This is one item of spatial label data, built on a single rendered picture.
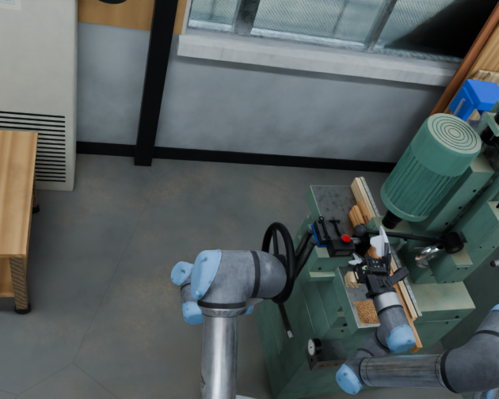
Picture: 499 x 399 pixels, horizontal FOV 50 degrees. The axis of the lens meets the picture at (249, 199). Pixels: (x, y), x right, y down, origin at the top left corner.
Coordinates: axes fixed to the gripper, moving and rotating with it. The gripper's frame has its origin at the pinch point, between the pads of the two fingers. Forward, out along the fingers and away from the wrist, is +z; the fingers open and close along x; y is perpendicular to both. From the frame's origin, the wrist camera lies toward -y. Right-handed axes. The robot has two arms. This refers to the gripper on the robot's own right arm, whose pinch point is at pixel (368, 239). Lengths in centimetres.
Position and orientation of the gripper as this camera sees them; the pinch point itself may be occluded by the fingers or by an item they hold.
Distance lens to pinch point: 170.9
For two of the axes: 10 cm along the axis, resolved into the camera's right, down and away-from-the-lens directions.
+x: -3.9, 6.1, 6.9
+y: -9.0, -1.0, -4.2
